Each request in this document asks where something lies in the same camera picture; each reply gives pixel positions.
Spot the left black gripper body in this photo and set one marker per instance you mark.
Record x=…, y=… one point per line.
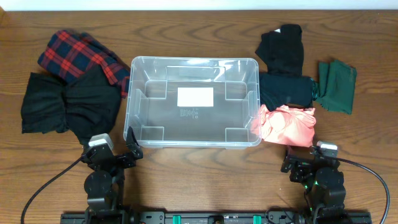
x=123, y=163

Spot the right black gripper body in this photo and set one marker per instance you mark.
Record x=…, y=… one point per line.
x=301, y=173

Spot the large black garment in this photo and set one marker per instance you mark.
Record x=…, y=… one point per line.
x=87, y=106

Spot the clear plastic storage container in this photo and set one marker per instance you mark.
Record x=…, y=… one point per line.
x=194, y=102

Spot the dark green garment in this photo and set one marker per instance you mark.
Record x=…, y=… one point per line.
x=335, y=87

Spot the red navy plaid shirt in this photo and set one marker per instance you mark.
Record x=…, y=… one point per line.
x=70, y=55

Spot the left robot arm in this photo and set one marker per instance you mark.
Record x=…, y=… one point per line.
x=105, y=185

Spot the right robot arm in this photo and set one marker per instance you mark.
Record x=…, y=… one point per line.
x=326, y=198

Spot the pink folded garment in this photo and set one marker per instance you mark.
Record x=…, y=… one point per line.
x=286, y=125

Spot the dark navy folded garment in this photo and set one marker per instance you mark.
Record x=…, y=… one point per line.
x=277, y=90

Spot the black garment with tag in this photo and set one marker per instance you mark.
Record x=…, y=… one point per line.
x=282, y=50

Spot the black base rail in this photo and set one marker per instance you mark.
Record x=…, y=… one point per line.
x=276, y=217

